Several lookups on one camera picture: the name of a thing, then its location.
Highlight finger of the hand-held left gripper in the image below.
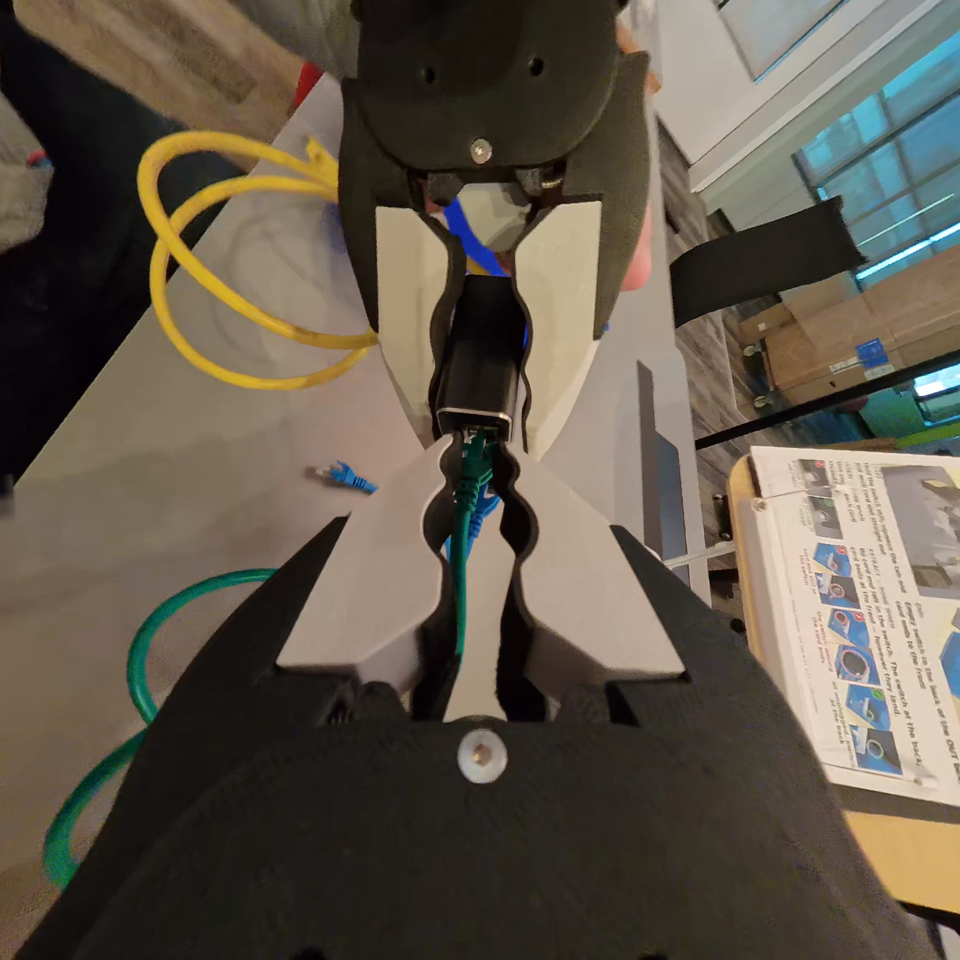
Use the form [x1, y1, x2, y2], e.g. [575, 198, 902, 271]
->
[373, 204, 468, 444]
[512, 196, 606, 462]

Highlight yellow ethernet cable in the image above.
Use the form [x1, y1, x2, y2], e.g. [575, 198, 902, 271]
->
[137, 131, 380, 391]

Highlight blue ethernet cable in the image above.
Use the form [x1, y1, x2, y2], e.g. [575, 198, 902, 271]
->
[306, 459, 502, 567]

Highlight black ethernet splitter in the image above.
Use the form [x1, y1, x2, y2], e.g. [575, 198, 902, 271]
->
[431, 276, 526, 444]

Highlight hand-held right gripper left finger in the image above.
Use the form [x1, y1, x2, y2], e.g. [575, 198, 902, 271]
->
[274, 435, 460, 699]

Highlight cardboard box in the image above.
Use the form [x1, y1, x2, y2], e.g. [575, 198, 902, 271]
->
[738, 247, 960, 406]

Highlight person's left hand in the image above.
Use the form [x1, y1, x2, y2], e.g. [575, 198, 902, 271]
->
[621, 202, 654, 294]

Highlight black chair backrest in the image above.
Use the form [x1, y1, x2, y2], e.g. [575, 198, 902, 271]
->
[669, 198, 867, 327]

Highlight wooden display board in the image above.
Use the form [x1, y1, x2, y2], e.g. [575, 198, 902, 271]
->
[727, 450, 960, 901]

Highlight person's dark trousers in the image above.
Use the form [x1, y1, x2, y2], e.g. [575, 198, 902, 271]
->
[0, 15, 249, 489]

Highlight green ethernet cable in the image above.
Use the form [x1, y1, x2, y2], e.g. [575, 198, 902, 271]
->
[42, 423, 500, 891]

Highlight printed instruction sheet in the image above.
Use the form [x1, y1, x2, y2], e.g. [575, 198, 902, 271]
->
[750, 446, 960, 807]

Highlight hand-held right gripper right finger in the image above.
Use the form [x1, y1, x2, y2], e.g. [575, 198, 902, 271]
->
[495, 441, 691, 699]

